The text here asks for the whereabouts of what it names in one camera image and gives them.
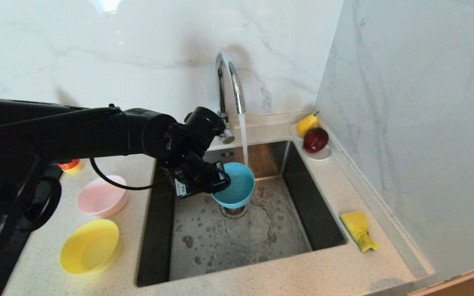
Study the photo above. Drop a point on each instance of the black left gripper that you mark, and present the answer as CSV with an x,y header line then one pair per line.
x,y
196,176

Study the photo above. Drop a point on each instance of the blue plastic bowl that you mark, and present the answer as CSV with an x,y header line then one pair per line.
x,y
239,187

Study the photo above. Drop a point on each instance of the chrome gooseneck faucet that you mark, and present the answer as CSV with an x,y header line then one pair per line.
x,y
237,82

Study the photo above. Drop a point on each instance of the orange dish soap bottle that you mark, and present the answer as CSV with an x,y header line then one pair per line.
x,y
70,165

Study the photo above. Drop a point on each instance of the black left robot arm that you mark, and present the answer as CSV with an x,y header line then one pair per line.
x,y
56,131

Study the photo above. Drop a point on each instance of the stainless steel sink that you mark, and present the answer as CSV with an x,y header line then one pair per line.
x,y
261,242

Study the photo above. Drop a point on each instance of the yellow green sponge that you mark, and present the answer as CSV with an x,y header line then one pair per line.
x,y
356,224

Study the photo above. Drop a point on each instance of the round metal drain strainer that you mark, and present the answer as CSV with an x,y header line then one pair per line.
x,y
234,210

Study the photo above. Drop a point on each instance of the small white dish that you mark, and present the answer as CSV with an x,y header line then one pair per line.
x,y
319,156

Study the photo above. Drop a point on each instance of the dark red apple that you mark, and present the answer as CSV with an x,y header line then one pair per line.
x,y
315,140

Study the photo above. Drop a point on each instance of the yellow pear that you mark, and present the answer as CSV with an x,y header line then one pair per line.
x,y
306,124

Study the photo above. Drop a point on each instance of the pink plastic bowl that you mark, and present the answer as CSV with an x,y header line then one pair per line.
x,y
102,199

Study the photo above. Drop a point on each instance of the yellow plastic bowl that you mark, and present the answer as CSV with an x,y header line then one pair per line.
x,y
89,246

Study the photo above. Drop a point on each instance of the brown wooden panel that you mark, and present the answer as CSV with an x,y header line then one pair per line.
x,y
471,283

